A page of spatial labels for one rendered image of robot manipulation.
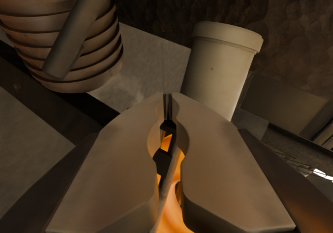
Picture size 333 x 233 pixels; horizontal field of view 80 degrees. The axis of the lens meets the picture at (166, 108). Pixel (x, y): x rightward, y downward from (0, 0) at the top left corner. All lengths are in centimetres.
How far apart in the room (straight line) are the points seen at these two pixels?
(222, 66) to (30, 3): 17
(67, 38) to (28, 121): 77
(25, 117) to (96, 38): 72
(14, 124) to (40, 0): 74
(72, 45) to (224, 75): 13
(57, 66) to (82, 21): 4
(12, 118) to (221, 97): 83
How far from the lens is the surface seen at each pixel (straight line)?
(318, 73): 38
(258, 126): 267
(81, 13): 20
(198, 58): 17
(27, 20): 24
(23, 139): 99
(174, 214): 26
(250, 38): 17
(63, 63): 20
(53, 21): 23
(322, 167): 447
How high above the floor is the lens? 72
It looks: 23 degrees down
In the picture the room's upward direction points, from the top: 118 degrees clockwise
